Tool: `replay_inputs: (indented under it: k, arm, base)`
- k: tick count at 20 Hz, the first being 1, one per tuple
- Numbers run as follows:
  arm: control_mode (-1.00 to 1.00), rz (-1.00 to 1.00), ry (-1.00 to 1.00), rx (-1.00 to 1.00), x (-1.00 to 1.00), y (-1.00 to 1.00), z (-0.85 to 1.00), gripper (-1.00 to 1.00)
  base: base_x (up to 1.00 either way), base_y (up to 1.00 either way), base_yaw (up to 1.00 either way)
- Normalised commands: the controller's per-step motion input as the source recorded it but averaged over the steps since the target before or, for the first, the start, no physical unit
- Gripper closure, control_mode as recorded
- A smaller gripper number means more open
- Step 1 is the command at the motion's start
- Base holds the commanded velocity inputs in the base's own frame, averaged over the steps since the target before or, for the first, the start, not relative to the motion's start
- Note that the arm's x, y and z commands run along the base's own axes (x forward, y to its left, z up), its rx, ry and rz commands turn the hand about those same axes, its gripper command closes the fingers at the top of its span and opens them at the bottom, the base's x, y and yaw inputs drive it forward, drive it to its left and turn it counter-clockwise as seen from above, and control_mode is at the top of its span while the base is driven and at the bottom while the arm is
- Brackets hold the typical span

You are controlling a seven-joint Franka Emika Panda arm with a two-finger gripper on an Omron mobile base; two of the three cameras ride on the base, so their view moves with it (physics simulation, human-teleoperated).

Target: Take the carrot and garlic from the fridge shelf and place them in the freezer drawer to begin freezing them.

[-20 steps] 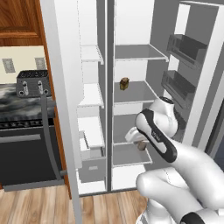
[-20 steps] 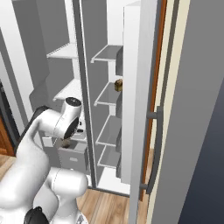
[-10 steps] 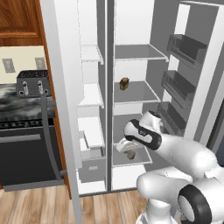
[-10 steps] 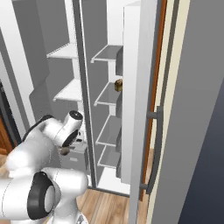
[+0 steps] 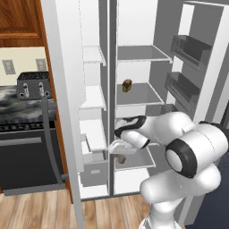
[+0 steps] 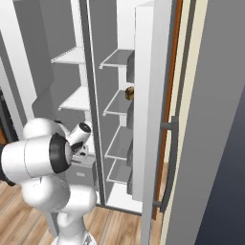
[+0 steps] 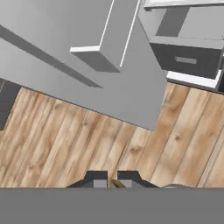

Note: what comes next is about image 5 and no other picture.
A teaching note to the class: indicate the brown wooden side panel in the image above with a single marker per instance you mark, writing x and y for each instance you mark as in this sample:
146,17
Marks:
56,125

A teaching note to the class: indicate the black oven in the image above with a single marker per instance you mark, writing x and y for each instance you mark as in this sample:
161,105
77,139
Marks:
27,161

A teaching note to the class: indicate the brown wooden cupboard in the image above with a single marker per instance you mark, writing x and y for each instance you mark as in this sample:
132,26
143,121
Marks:
19,21

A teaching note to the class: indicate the grey fridge shelf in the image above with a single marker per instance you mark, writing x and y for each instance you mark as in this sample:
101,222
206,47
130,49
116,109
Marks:
140,54
140,95
138,161

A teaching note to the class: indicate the white fridge door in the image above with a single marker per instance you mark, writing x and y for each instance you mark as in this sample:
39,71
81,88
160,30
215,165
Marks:
208,77

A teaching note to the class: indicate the grey freezer drawer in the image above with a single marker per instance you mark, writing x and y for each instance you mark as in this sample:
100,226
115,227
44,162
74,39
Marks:
95,177

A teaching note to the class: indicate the white fridge drawer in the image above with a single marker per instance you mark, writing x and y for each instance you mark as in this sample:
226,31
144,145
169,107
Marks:
128,111
129,180

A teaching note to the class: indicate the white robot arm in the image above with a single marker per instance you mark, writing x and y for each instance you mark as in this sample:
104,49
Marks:
190,140

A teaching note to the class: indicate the white freezer shelf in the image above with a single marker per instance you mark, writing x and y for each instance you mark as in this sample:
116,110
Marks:
93,55
94,98
94,134

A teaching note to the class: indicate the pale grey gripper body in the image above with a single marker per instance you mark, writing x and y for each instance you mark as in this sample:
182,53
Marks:
120,147

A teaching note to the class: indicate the grey toaster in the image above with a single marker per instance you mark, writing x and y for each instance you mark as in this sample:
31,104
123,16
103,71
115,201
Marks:
31,85

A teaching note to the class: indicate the beige brown food item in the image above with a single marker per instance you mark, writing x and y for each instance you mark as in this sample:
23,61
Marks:
121,159

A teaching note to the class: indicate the white fridge cabinet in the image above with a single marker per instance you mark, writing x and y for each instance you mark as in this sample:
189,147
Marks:
111,74

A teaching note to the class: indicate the white freezer drawer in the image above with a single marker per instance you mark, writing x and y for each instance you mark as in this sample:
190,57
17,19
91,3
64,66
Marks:
86,149

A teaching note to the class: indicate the grey door bin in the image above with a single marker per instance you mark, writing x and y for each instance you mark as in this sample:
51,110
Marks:
182,88
190,49

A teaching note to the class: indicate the grey wall outlet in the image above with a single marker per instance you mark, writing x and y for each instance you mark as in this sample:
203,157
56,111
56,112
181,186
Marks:
41,65
8,67

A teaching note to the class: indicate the white freezer door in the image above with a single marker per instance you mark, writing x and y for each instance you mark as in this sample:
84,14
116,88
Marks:
64,74

